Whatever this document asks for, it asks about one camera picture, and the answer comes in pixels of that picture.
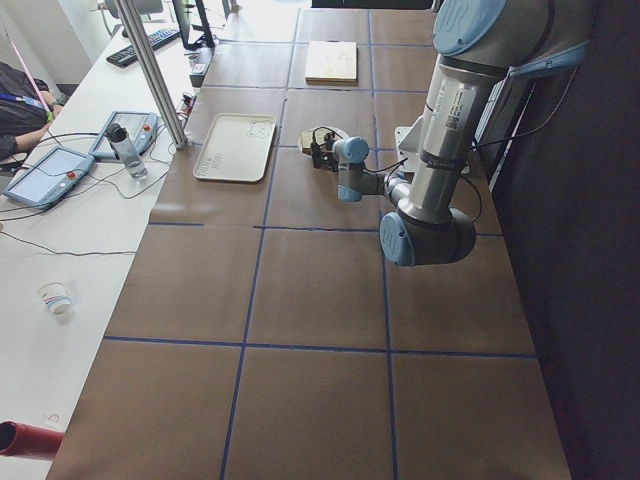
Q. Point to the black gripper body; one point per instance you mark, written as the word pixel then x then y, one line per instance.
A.
pixel 325 155

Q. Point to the white round plate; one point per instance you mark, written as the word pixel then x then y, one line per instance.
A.
pixel 342 134

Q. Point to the bread slice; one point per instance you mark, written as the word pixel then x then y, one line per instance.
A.
pixel 305 141

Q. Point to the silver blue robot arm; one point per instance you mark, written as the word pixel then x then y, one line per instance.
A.
pixel 479 43

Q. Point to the cream bear serving tray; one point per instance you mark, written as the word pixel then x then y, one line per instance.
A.
pixel 236 148

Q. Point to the wooden cutting board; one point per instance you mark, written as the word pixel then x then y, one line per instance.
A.
pixel 333 61

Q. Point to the black monitor stand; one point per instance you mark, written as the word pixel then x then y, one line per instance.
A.
pixel 194 27

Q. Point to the teach pendant far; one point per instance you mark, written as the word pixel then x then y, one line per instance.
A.
pixel 141 127

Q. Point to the teach pendant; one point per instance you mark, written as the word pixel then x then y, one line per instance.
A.
pixel 50 179
pixel 141 127

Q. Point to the clear water bottle black cap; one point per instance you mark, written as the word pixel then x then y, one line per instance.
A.
pixel 125 151

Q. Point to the teach pendant near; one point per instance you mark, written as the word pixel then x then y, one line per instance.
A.
pixel 50 179

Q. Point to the person in dark clothes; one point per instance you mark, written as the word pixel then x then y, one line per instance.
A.
pixel 27 109

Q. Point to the white paper cup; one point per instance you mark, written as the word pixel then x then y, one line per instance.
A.
pixel 55 298

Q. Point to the red cylinder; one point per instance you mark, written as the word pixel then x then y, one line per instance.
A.
pixel 27 441

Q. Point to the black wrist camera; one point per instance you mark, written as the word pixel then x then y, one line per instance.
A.
pixel 322 141

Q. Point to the white mounting pedestal column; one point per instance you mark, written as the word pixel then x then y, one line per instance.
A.
pixel 407 145

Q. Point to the aluminium frame post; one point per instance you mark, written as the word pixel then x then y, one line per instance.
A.
pixel 133 24

